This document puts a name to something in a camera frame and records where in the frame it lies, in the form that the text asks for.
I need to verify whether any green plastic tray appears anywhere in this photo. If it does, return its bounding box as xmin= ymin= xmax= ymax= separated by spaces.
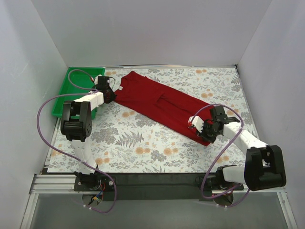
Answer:
xmin=51 ymin=67 xmax=106 ymax=119

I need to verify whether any red t shirt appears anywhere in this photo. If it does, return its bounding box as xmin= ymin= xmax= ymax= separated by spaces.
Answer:
xmin=115 ymin=71 xmax=210 ymax=146

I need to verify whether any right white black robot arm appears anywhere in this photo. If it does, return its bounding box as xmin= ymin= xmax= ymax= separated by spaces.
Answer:
xmin=189 ymin=106 xmax=286 ymax=191

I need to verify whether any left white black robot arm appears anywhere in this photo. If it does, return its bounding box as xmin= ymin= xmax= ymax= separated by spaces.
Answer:
xmin=61 ymin=75 xmax=116 ymax=191

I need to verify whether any floral patterned table mat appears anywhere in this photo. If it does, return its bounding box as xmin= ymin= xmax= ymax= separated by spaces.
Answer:
xmin=47 ymin=67 xmax=269 ymax=174

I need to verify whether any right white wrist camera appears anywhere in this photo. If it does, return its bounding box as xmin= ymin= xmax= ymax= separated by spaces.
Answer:
xmin=188 ymin=116 xmax=204 ymax=133

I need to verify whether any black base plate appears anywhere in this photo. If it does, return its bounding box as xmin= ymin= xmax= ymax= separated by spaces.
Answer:
xmin=73 ymin=172 xmax=235 ymax=201

